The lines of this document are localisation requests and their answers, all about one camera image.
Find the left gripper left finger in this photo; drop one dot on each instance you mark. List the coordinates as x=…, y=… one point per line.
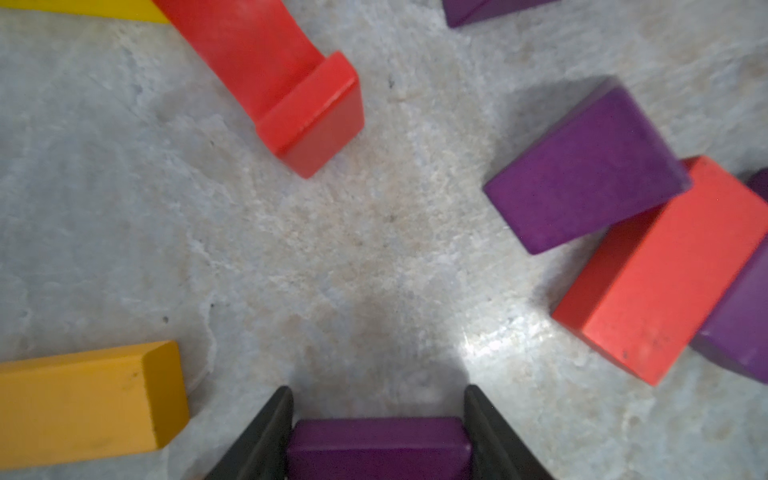
x=260, y=451

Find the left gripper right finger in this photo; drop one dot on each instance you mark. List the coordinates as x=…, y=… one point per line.
x=498, y=452

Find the purple long brick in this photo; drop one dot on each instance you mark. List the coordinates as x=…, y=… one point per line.
x=380, y=448
x=602, y=163

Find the yellow-orange brick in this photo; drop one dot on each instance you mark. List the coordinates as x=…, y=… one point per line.
x=91, y=405

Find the red rectangular brick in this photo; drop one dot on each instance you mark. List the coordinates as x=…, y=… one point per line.
x=655, y=278

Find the purple brick beside red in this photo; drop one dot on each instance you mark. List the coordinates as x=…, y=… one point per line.
x=738, y=318

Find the red arch brick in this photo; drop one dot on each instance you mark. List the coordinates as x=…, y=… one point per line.
x=306, y=107

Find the purple small wedge brick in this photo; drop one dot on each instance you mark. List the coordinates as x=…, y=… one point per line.
x=462, y=12

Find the yellow long brick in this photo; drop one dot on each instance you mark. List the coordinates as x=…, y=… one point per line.
x=134, y=10

